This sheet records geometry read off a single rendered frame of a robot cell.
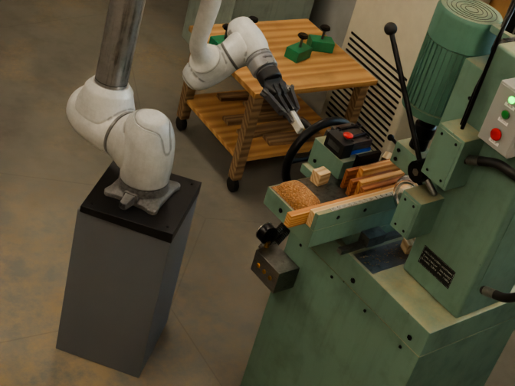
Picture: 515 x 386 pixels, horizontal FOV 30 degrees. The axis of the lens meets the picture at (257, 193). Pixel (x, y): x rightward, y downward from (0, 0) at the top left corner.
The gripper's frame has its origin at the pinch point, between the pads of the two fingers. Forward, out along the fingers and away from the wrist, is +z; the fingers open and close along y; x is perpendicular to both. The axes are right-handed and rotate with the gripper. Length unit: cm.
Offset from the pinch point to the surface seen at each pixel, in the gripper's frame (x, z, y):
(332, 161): -11.6, 22.1, -5.9
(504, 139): -69, 55, -9
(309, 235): -13, 43, -29
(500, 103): -73, 48, -9
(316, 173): -12.3, 25.2, -14.5
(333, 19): 105, -121, 159
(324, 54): 66, -71, 97
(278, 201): -8.5, 29.3, -28.8
